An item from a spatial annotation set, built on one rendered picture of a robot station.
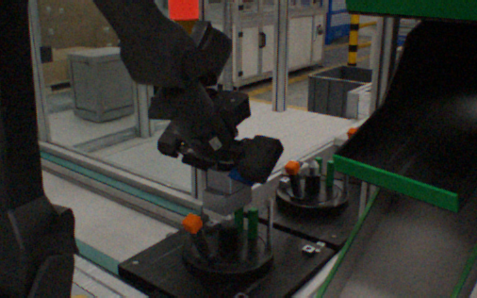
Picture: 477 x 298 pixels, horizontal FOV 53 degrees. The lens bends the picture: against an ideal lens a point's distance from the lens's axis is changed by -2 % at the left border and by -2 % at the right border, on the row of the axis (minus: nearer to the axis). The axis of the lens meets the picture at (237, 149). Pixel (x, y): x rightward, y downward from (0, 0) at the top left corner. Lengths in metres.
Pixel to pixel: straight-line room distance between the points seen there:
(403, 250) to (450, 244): 0.05
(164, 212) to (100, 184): 0.21
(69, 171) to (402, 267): 0.85
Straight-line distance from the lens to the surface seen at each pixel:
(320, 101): 2.74
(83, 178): 1.17
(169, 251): 0.78
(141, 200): 1.02
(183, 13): 0.83
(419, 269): 0.58
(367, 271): 0.60
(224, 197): 0.67
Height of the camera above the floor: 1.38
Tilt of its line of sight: 20 degrees down
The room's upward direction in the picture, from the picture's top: straight up
